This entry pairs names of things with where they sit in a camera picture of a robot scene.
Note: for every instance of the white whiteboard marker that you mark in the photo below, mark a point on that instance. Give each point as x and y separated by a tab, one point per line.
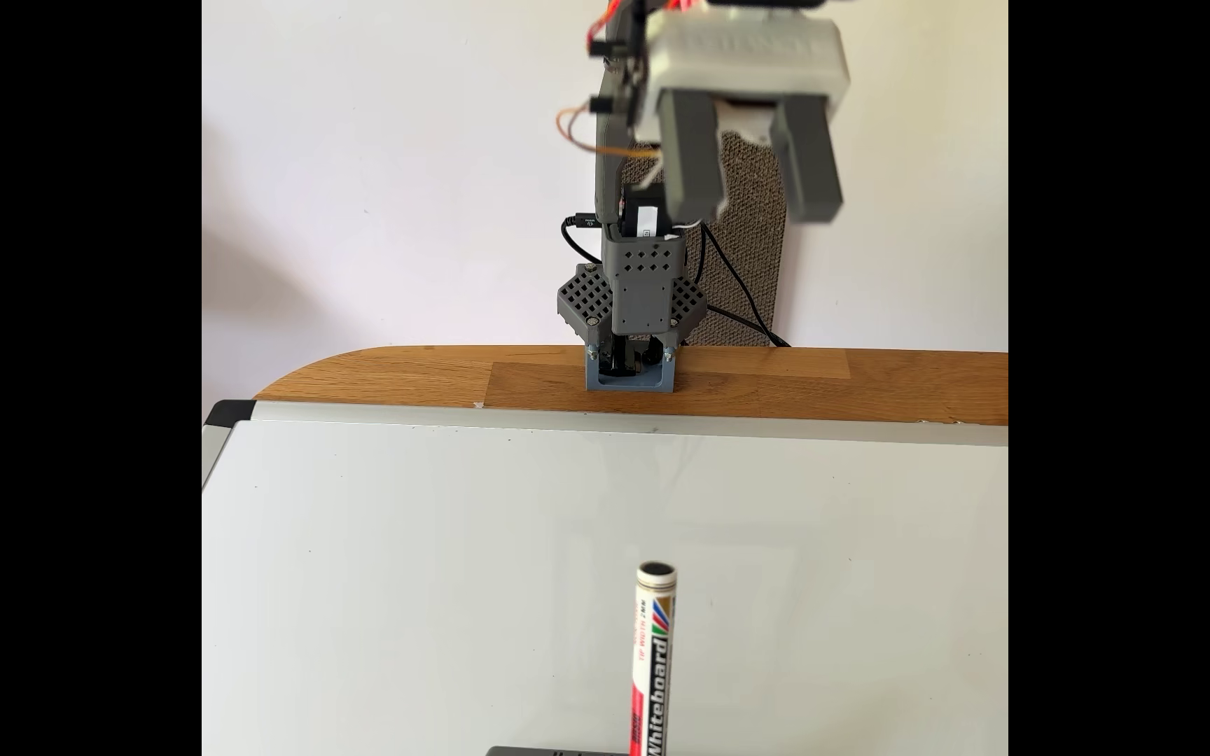
653	672

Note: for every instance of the brown cardboard scratch board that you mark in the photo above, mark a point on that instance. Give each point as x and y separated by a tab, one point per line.
752	210

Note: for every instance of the purple circuit board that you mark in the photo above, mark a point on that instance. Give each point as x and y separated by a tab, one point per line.
628	73

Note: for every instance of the blue grey base clamp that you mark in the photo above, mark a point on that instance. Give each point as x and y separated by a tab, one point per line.
630	380

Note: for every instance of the grey Da Pinchi pen holder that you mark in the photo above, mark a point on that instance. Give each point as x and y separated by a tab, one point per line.
552	752

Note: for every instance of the whiteboard with silver frame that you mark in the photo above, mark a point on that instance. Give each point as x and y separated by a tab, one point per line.
405	577

